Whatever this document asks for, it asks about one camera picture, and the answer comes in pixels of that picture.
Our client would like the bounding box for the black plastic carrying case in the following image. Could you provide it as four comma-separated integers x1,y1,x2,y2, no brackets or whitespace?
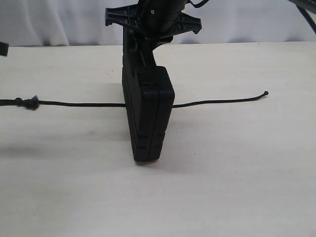
121,27,176,162

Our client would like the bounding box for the black cord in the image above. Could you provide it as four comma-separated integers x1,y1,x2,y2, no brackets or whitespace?
0,90,270,111

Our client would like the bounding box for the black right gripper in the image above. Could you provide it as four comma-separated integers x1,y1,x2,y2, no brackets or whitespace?
105,0,202,72

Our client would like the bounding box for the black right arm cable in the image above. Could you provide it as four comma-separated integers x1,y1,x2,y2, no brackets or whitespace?
190,0,316,33

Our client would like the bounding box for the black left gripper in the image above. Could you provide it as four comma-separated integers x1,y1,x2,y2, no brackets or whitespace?
0,41,9,57

